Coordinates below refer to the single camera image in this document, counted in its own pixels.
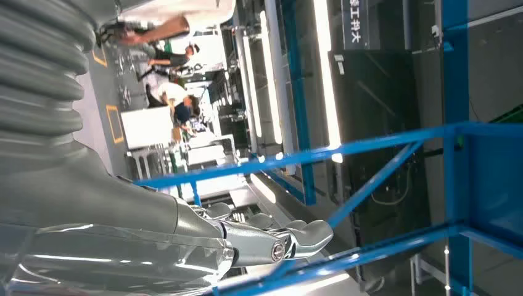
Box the blue metal shelf rack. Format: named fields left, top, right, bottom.
left=134, top=0, right=523, bottom=296

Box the yellow floor tape square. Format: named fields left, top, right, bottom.
left=105, top=104, right=125, bottom=145

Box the white table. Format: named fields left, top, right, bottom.
left=120, top=106, right=175, bottom=150

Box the person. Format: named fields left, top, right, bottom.
left=117, top=0, right=237, bottom=46
left=138, top=43, right=202, bottom=81
left=145, top=81, right=202, bottom=128

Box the white light strip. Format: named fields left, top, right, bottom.
left=312, top=0, right=344, bottom=164
left=258, top=10, right=284, bottom=146
left=242, top=36, right=263, bottom=139

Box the black display panel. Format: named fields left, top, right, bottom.
left=327, top=49, right=432, bottom=287

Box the dark sign with characters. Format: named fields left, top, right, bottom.
left=340, top=0, right=371, bottom=51

